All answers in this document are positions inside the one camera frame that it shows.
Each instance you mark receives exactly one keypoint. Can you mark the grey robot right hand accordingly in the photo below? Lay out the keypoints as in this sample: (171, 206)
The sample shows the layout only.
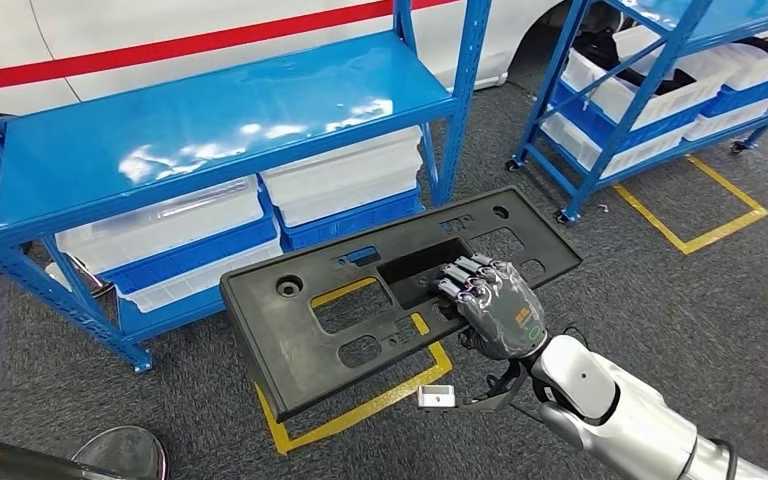
(503, 311)

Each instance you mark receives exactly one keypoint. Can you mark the black plastic plate frame part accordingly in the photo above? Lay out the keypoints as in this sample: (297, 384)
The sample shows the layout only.
(278, 358)

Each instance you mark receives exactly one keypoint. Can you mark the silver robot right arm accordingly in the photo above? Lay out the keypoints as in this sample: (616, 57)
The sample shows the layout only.
(622, 424)

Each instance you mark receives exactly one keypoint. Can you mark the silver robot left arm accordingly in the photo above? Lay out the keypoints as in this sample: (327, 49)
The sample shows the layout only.
(119, 457)

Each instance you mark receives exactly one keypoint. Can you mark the blue wheeled shelf rack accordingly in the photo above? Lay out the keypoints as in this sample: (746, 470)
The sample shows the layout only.
(622, 129)

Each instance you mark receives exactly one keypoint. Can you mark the blue metal shelf rack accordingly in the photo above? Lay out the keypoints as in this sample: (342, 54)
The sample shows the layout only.
(192, 132)

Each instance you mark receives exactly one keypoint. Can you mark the white car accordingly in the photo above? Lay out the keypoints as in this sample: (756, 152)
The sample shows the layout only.
(126, 16)

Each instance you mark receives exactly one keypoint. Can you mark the pale wrist camera on bracket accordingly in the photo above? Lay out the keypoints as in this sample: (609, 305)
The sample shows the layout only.
(435, 396)

